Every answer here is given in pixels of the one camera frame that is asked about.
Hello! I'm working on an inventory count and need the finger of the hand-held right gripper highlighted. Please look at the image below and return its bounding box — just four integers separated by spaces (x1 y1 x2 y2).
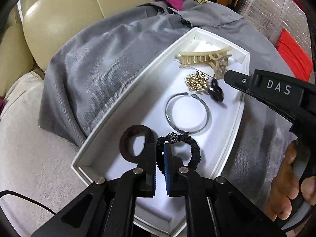
223 70 255 97

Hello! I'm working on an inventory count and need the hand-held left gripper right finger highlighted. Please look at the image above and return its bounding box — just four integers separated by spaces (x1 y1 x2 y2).
163 144 287 237

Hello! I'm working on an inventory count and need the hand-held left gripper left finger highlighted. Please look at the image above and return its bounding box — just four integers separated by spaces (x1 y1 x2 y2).
32 132 158 237

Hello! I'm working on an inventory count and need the black hair clip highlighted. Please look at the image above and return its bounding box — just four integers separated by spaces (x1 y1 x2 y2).
207 78 227 104

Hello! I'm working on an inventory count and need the black beaded scrunchie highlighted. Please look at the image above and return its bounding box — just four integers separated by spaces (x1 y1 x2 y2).
157 133 201 176

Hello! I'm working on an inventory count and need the dark brown hair tie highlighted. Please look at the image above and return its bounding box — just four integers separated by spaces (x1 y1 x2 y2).
119 125 158 164

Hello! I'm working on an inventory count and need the gold spiky hair clip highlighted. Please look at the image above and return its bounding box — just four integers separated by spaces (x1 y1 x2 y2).
185 71 210 96

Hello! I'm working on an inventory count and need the silver bangle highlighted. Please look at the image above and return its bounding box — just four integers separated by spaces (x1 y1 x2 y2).
165 92 211 134

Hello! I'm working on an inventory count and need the cream hair claw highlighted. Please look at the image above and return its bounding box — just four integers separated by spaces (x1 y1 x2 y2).
176 46 234 79

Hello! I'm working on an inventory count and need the white cardboard box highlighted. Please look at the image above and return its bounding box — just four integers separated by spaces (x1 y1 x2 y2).
71 27 250 236

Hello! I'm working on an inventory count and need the person's right hand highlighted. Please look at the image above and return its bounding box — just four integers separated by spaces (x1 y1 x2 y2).
264 140 316 225

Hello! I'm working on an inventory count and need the red cushion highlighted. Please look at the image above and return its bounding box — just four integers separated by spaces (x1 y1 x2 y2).
276 28 315 80

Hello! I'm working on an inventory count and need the silver foil insulation mat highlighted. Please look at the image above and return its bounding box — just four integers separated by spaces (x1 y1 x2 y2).
238 0 309 45

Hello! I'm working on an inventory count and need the grey cloth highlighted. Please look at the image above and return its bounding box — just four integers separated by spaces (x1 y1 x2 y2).
38 0 305 203

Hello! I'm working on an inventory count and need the white fleece blanket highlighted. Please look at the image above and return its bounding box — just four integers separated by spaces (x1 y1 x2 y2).
0 73 139 237

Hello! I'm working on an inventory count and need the beige leather sofa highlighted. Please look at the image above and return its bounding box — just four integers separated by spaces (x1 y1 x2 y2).
0 0 159 97

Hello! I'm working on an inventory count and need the black cable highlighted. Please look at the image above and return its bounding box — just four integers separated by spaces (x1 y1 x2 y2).
0 190 59 218

